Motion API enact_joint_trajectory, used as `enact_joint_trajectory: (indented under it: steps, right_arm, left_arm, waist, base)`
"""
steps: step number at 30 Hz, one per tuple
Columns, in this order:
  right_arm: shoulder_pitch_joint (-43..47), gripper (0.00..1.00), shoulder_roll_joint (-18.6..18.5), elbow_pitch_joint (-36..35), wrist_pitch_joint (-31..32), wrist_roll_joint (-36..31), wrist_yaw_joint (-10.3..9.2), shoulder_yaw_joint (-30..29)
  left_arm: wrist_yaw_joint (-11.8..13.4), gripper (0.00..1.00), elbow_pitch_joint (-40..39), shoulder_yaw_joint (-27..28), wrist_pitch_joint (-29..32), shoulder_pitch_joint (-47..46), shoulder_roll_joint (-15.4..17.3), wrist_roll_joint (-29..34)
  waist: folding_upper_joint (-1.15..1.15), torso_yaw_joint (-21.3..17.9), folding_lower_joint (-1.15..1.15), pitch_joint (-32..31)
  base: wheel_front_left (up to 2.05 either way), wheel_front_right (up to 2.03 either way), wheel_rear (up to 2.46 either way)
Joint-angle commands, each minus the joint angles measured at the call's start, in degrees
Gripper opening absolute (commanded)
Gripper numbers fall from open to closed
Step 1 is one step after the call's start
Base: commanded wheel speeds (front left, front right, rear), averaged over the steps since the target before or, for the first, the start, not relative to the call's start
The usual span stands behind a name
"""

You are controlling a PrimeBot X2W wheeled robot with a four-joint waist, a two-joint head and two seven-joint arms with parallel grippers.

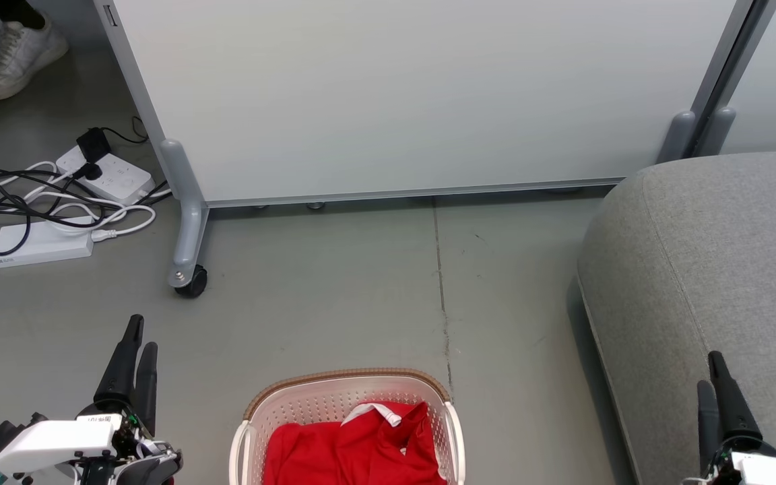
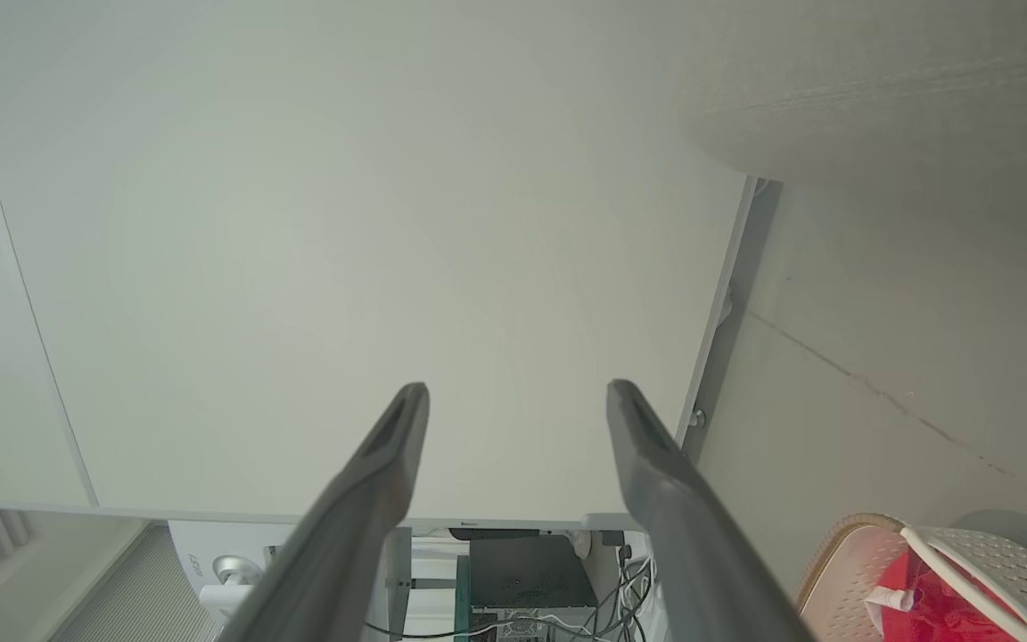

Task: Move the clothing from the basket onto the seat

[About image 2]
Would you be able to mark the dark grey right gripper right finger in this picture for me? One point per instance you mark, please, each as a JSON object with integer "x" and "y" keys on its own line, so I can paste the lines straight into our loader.
{"x": 683, "y": 526}

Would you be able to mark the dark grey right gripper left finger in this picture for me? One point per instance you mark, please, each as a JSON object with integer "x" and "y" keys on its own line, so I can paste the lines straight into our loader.
{"x": 362, "y": 517}

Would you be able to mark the red garment with white trim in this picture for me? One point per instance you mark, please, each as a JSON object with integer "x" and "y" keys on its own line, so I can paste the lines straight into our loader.
{"x": 937, "y": 611}

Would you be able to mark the grey sofa edge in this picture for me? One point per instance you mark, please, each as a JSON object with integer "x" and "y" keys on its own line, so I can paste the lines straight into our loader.
{"x": 888, "y": 89}

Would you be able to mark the black computer box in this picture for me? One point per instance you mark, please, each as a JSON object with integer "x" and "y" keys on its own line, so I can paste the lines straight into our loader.
{"x": 527, "y": 571}

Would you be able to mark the white cloth piece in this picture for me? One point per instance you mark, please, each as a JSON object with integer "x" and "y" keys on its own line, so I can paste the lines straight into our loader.
{"x": 890, "y": 599}

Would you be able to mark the white panel board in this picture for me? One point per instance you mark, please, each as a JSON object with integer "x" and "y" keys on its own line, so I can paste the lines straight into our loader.
{"x": 344, "y": 223}

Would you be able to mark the white perforated laundry basket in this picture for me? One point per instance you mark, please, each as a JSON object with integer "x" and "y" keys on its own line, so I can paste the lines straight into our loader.
{"x": 1004, "y": 553}

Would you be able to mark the grey metal panel frame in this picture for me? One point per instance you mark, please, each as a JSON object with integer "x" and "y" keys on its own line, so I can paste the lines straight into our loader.
{"x": 752, "y": 241}

